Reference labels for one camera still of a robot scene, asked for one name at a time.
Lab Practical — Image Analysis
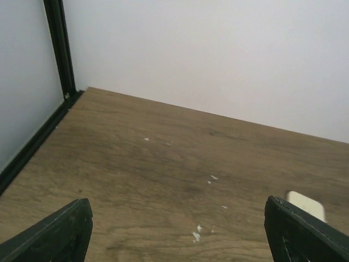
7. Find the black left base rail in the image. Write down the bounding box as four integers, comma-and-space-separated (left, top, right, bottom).
1, 90, 84, 195

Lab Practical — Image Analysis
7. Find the beige phone case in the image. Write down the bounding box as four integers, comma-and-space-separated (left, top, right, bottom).
286, 191, 327, 223

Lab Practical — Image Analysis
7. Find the black left frame post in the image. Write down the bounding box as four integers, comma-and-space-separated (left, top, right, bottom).
43, 0, 77, 100

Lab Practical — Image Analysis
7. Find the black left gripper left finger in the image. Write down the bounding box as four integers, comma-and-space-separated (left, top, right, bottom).
1, 198, 93, 261

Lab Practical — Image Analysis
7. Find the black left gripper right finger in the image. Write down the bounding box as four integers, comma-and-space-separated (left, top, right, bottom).
264, 196, 348, 261

